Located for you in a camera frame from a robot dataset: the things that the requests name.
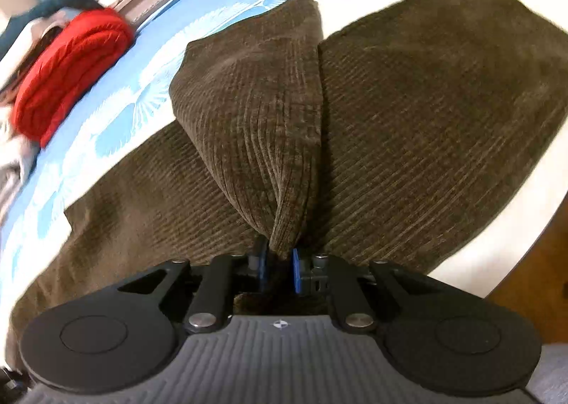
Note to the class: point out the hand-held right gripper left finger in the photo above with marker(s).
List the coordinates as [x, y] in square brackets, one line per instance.
[262, 268]

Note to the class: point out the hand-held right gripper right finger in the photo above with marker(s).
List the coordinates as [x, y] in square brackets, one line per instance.
[296, 271]

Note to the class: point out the bed with blue printed sheet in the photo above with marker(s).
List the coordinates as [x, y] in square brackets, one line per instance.
[111, 89]

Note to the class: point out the white folded fleece blanket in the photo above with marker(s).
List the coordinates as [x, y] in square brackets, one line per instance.
[15, 155]

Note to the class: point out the red folded blanket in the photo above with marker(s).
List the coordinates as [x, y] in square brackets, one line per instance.
[71, 71]

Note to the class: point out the light blue cloth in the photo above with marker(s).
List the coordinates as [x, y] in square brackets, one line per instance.
[552, 373]

